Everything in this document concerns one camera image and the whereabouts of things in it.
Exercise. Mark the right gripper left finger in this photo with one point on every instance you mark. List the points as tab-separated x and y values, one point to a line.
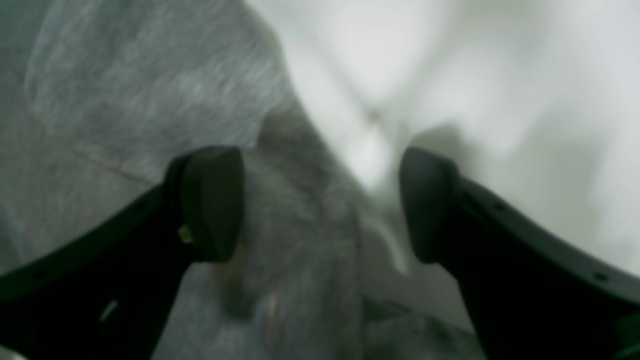
108	294

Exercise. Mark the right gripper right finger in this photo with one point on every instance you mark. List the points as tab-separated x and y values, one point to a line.
529	295

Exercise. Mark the grey T-shirt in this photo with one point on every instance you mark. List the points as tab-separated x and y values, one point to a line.
98	97

